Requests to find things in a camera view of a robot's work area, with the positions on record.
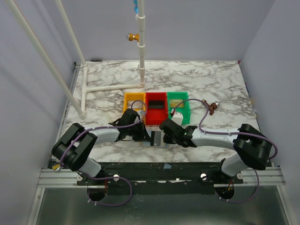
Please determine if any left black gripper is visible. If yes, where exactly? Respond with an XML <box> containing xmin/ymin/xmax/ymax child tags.
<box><xmin>127</xmin><ymin>120</ymin><xmax>152</xmax><ymax>143</ymax></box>

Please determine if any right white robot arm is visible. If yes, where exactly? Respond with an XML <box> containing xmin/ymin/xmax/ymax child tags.
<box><xmin>159</xmin><ymin>119</ymin><xmax>272</xmax><ymax>184</ymax></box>

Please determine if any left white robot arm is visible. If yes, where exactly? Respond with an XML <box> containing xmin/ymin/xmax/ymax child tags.
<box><xmin>52</xmin><ymin>109</ymin><xmax>150</xmax><ymax>185</ymax></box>

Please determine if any black card in red bin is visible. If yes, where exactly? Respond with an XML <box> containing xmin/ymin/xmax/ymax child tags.
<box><xmin>148</xmin><ymin>100</ymin><xmax>165</xmax><ymax>109</ymax></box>

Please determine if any gold card in green bin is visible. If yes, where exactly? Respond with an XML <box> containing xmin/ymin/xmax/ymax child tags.
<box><xmin>169</xmin><ymin>99</ymin><xmax>184</xmax><ymax>108</ymax></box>

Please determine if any yellow plastic bin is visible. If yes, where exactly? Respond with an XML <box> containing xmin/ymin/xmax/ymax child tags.
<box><xmin>123</xmin><ymin>92</ymin><xmax>146</xmax><ymax>123</ymax></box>

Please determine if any red plastic bin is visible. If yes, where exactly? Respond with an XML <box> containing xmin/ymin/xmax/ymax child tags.
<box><xmin>146</xmin><ymin>92</ymin><xmax>168</xmax><ymax>125</ymax></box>

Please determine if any green plastic bin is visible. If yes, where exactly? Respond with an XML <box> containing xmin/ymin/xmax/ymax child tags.
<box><xmin>167</xmin><ymin>92</ymin><xmax>191</xmax><ymax>125</ymax></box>

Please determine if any brown brass faucet valve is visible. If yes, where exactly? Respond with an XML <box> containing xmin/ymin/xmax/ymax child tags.
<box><xmin>203</xmin><ymin>99</ymin><xmax>219</xmax><ymax>115</ymax></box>

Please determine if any orange nozzle on pipe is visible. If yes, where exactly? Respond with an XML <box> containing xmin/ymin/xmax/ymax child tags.
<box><xmin>126</xmin><ymin>33</ymin><xmax>139</xmax><ymax>42</ymax></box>

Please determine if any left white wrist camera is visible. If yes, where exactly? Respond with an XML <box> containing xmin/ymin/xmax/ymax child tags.
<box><xmin>137</xmin><ymin>110</ymin><xmax>145</xmax><ymax>118</ymax></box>

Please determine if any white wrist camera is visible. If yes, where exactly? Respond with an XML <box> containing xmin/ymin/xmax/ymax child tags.
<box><xmin>137</xmin><ymin>110</ymin><xmax>145</xmax><ymax>118</ymax></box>
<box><xmin>171</xmin><ymin>112</ymin><xmax>183</xmax><ymax>126</ymax></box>

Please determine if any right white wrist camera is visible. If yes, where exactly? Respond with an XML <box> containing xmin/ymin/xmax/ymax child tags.
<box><xmin>171</xmin><ymin>112</ymin><xmax>183</xmax><ymax>126</ymax></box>

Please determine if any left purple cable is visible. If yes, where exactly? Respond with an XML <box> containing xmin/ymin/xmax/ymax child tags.
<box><xmin>60</xmin><ymin>100</ymin><xmax>148</xmax><ymax>207</ymax></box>

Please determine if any purple cable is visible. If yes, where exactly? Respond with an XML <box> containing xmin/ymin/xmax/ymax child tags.
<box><xmin>170</xmin><ymin>98</ymin><xmax>278</xmax><ymax>203</ymax></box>
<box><xmin>60</xmin><ymin>100</ymin><xmax>148</xmax><ymax>207</ymax></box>

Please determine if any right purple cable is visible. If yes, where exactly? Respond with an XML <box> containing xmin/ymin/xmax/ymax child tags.
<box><xmin>170</xmin><ymin>98</ymin><xmax>278</xmax><ymax>203</ymax></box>

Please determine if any black mounting rail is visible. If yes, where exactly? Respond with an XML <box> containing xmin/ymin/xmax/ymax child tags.
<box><xmin>70</xmin><ymin>161</ymin><xmax>275</xmax><ymax>195</ymax></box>

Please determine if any white PVC pipe frame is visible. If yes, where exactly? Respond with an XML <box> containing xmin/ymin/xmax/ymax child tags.
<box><xmin>5</xmin><ymin>0</ymin><xmax>146</xmax><ymax>119</ymax></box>

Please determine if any aluminium extrusion frame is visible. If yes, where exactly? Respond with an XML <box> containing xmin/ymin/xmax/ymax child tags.
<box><xmin>37</xmin><ymin>169</ymin><xmax>77</xmax><ymax>188</ymax></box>

